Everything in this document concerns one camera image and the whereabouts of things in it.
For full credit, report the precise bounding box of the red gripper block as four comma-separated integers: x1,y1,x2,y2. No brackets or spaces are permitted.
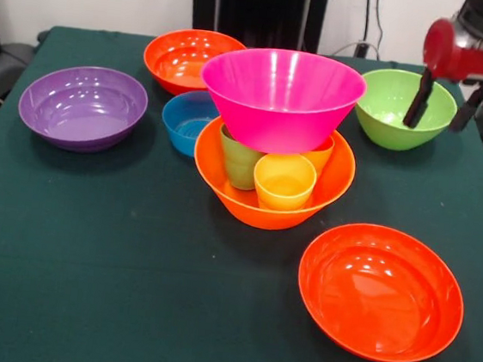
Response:
401,15,483,137

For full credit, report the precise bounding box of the orange plastic bowl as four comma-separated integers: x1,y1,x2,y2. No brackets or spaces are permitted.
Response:
186,114,361,239

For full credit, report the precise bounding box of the orange plastic cup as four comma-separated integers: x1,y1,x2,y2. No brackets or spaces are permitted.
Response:
300,133,336,181

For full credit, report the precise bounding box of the pink plastic bowl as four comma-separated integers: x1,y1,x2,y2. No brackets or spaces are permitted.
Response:
192,40,371,164

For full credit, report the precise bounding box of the yellow plastic cup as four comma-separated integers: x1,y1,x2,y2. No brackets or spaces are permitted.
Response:
250,149,320,215

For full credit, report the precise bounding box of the green plastic cup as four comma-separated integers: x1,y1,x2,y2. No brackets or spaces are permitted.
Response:
213,123,270,193

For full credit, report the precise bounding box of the green plastic bowl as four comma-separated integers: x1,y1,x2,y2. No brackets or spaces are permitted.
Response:
350,64,462,157

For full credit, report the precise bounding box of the red plastic bowl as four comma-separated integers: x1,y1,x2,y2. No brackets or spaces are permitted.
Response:
139,23,249,103
289,216,473,362

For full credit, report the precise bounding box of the blue plastic bowl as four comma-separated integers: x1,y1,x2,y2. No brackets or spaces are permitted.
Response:
157,87,224,160

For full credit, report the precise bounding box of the dark green table cloth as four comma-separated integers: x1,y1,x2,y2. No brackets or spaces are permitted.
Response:
0,19,483,362

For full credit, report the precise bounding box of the purple plastic bowl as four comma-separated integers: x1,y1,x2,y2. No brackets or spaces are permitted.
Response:
14,58,152,159

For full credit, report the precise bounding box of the black hanging cable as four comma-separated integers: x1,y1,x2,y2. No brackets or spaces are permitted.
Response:
353,0,390,61

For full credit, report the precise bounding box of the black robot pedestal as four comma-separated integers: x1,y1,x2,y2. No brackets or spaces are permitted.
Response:
180,0,336,56

